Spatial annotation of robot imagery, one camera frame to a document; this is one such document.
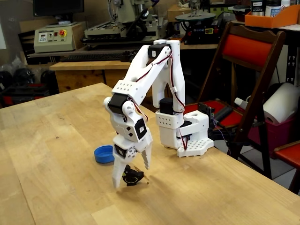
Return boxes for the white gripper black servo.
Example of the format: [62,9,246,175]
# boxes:
[112,130,153,189]

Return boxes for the black wooden bird toy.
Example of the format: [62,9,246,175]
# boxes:
[121,164,145,187]

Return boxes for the beige control box red button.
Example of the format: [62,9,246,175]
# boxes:
[33,22,85,53]

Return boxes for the cardboard box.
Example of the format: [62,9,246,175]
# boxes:
[166,4,192,22]

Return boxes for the orange tray box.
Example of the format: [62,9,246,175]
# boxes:
[244,4,300,29]

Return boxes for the blue plastic lid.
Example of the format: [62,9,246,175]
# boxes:
[94,145,116,164]

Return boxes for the black controller board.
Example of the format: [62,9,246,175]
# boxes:
[198,102,215,119]

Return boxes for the black cylinder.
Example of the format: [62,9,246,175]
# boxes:
[214,105,233,121]

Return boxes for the wooden workbench cabinet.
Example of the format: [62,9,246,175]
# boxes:
[49,58,169,111]

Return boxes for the black hand tool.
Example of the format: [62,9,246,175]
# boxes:
[120,50,138,63]

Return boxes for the black keyboard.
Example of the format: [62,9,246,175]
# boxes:
[60,53,125,63]

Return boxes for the black round spool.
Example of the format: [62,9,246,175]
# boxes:
[0,70,14,89]
[13,67,36,85]
[40,69,56,85]

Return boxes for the white power plug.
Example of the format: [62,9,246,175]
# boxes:
[234,97,248,110]

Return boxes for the black and red crate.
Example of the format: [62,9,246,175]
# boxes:
[0,83,51,107]

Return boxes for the wooden bench board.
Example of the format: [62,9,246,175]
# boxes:
[180,43,220,51]

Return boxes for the pink plastic bin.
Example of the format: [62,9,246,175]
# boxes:
[247,117,298,160]

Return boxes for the black scroll saw machine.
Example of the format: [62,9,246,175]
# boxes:
[175,12,226,45]

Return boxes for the grey milling machine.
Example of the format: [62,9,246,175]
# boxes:
[82,0,172,51]

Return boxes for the wooden chair red seat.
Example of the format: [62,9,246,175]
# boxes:
[273,140,300,195]

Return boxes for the white paper towel roll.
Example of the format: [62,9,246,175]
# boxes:
[262,82,300,125]

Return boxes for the wooden folding chair red cushions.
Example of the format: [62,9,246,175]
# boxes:
[184,21,287,180]

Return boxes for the black computer monitor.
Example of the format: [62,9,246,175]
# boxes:
[32,0,85,17]

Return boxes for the white board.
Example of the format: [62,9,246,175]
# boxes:
[0,23,7,50]

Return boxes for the black can grey label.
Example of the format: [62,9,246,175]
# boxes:
[251,0,265,16]

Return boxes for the white can blue label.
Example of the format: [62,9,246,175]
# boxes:
[265,0,282,17]

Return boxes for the purple and black wire bundle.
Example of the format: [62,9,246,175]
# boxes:
[208,117,233,155]

